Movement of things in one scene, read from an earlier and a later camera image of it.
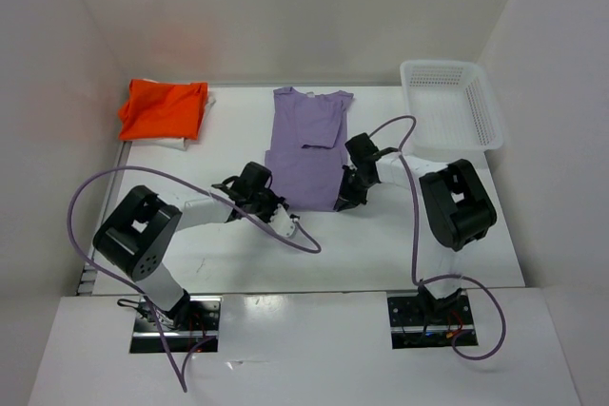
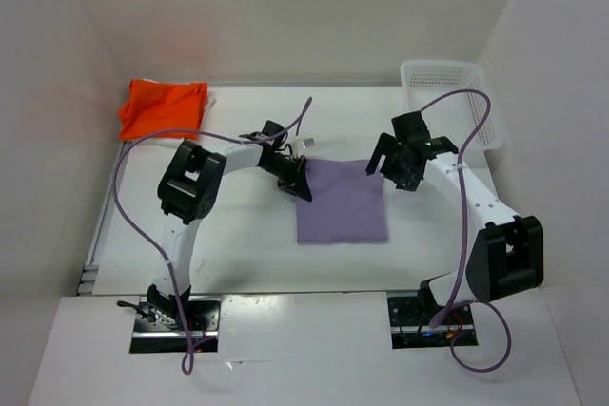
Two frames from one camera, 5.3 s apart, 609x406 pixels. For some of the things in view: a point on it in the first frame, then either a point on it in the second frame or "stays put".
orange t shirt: [163, 110] stays put
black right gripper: [346, 199] -> [387, 145]
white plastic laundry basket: [454, 107] stays put
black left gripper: [275, 200] -> [295, 184]
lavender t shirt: [309, 147] -> [347, 206]
